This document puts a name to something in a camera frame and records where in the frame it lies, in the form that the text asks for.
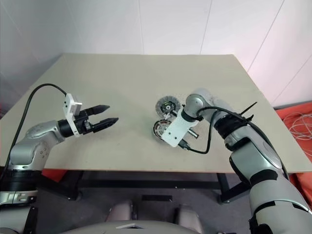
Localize grey robot torso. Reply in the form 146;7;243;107
60;219;186;234

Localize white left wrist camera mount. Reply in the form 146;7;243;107
63;93;84;138

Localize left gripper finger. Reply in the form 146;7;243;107
91;117;119;134
85;104;110;117

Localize small orange cloth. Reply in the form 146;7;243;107
40;169;68;183

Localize white cable bundle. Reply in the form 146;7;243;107
282;113;312;141

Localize motor stator with copper windings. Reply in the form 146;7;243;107
151;119;173;145

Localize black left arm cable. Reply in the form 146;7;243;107
0;83;68;182

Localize black zip tie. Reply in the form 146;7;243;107
240;101;258;122

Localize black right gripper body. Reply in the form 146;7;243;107
170;110;199;140

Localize black floor tape strip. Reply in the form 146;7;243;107
141;195;173;202

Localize grey rounded leg shell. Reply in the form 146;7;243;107
104;199;134;224
175;204;203;234

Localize large orange cloth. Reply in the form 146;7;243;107
275;101;312;213

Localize round wire brush wheel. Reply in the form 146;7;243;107
155;96;183;118

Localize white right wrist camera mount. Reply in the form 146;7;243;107
162;109;198;149

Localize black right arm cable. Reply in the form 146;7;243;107
179;107;291;181

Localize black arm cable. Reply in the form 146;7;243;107
179;107;291;181
0;83;68;182

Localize black table frame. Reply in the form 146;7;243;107
40;170;244;203

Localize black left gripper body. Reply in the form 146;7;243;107
73;109;95;136

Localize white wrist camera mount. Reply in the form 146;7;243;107
162;109;198;149
63;93;84;138

